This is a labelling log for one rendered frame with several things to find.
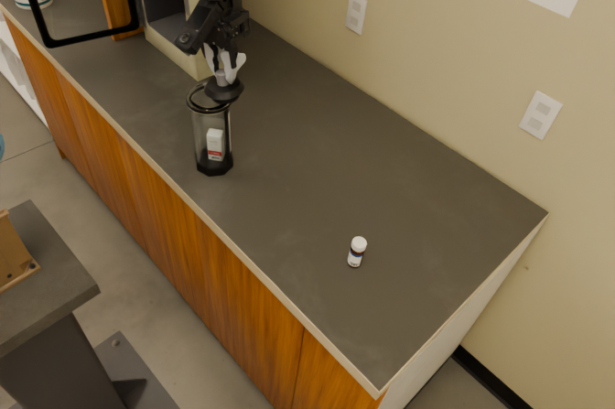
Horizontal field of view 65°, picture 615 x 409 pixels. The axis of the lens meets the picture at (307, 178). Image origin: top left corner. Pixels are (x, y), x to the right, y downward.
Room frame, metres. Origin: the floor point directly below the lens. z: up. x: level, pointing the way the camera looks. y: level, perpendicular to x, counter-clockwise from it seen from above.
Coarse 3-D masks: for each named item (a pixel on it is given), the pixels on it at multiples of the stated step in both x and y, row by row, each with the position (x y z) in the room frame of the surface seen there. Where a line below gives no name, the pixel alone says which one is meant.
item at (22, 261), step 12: (0, 216) 0.52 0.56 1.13; (0, 228) 0.52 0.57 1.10; (12, 228) 0.53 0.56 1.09; (0, 240) 0.51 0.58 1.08; (12, 240) 0.52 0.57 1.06; (0, 252) 0.50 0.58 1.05; (12, 252) 0.51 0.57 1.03; (24, 252) 0.53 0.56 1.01; (0, 264) 0.49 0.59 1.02; (12, 264) 0.50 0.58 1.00; (24, 264) 0.52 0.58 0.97; (36, 264) 0.54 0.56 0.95; (0, 276) 0.48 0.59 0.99; (12, 276) 0.50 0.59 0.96; (24, 276) 0.51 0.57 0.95; (0, 288) 0.47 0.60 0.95
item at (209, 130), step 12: (204, 84) 0.96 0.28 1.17; (192, 96) 0.92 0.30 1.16; (204, 96) 0.95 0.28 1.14; (204, 108) 0.86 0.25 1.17; (216, 108) 0.87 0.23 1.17; (192, 120) 0.89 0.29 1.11; (204, 120) 0.87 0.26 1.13; (216, 120) 0.87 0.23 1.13; (204, 132) 0.87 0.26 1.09; (216, 132) 0.87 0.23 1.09; (204, 144) 0.87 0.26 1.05; (216, 144) 0.87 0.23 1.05; (204, 156) 0.87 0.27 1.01; (216, 156) 0.87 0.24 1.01
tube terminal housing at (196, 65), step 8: (192, 0) 1.28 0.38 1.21; (144, 8) 1.47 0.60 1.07; (192, 8) 1.28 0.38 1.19; (168, 16) 1.52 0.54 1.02; (152, 32) 1.45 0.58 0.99; (152, 40) 1.45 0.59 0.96; (160, 40) 1.41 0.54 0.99; (160, 48) 1.42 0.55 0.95; (168, 48) 1.38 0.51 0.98; (176, 48) 1.35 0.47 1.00; (200, 48) 1.29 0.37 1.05; (168, 56) 1.38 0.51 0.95; (176, 56) 1.35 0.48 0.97; (184, 56) 1.32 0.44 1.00; (192, 56) 1.28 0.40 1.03; (200, 56) 1.29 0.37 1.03; (184, 64) 1.32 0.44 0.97; (192, 64) 1.29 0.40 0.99; (200, 64) 1.28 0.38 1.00; (192, 72) 1.29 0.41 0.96; (200, 72) 1.28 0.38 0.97; (208, 72) 1.30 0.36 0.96; (200, 80) 1.28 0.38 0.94
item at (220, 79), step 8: (216, 72) 0.88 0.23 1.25; (224, 72) 0.89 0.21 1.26; (216, 80) 0.90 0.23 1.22; (224, 80) 0.88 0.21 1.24; (240, 80) 0.91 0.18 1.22; (208, 88) 0.87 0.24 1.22; (216, 88) 0.87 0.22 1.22; (224, 88) 0.87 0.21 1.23; (232, 88) 0.87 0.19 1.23; (240, 88) 0.88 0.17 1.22; (208, 96) 0.85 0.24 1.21; (216, 96) 0.85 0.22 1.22; (224, 96) 0.85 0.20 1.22; (232, 96) 0.85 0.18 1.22
